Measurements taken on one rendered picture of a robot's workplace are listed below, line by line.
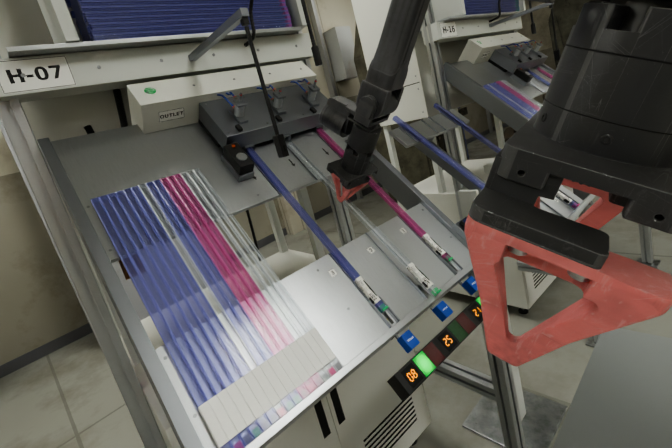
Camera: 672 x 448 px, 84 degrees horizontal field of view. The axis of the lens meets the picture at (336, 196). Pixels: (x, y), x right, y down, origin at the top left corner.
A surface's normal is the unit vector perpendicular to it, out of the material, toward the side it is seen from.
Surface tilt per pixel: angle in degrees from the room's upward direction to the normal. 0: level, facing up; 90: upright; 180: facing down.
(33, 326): 90
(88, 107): 90
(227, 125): 45
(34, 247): 90
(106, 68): 90
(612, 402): 0
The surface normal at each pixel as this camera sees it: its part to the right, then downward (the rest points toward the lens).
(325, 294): 0.26, -0.66
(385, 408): 0.62, 0.00
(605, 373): -0.25, -0.95
